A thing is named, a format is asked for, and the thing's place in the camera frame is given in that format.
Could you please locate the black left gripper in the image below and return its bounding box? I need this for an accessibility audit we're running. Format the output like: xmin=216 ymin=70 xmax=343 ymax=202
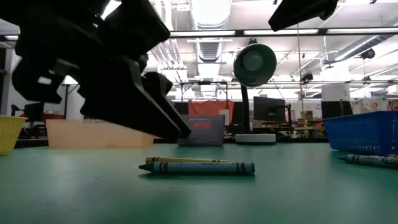
xmin=0 ymin=0 xmax=150 ymax=105

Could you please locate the black rig beam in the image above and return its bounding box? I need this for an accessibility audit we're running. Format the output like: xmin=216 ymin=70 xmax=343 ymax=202
xmin=0 ymin=27 xmax=398 ymax=43

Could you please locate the red cloth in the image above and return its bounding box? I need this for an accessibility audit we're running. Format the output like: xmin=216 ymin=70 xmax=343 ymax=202
xmin=187 ymin=100 xmax=234 ymax=125

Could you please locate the orange translucent plastic bin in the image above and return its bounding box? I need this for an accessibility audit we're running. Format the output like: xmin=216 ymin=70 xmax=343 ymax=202
xmin=45 ymin=119 xmax=157 ymax=148

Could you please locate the grey translucent plastic bin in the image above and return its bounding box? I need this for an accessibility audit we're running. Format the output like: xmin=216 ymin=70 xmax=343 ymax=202
xmin=177 ymin=114 xmax=226 ymax=147

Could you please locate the white desk lamp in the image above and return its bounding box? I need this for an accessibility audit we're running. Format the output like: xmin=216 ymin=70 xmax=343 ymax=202
xmin=233 ymin=39 xmax=277 ymax=146

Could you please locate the white sign board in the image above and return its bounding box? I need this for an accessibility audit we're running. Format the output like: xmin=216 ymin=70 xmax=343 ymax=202
xmin=219 ymin=109 xmax=231 ymax=126

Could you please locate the yellow crayon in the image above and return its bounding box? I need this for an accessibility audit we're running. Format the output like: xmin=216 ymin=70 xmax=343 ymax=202
xmin=145 ymin=156 xmax=230 ymax=164

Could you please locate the black monitor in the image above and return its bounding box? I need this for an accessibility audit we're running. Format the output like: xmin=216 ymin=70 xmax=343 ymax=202
xmin=23 ymin=102 xmax=45 ymax=124
xmin=252 ymin=96 xmax=287 ymax=124
xmin=320 ymin=101 xmax=354 ymax=120

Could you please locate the blue crayon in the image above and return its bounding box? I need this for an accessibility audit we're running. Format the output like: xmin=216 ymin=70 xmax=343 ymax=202
xmin=138 ymin=161 xmax=256 ymax=175
xmin=337 ymin=154 xmax=398 ymax=170

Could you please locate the yellow plastic basket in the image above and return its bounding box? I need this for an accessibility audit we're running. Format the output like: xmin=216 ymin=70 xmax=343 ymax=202
xmin=0 ymin=115 xmax=27 ymax=156

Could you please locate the colourful flower-print cloth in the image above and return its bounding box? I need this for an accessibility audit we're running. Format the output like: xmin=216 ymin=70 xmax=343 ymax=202
xmin=349 ymin=98 xmax=398 ymax=115

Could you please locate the green table mat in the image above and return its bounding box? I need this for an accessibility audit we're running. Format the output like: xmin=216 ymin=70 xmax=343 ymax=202
xmin=0 ymin=142 xmax=398 ymax=224

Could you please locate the blue plastic basket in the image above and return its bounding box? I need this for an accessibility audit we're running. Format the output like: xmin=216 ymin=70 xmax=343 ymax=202
xmin=322 ymin=110 xmax=398 ymax=156

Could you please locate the silver ventilation duct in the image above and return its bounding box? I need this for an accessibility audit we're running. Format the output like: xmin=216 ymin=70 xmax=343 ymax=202
xmin=188 ymin=0 xmax=233 ymax=63

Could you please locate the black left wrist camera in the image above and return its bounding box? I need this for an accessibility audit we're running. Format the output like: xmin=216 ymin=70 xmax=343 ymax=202
xmin=102 ymin=0 xmax=171 ymax=60

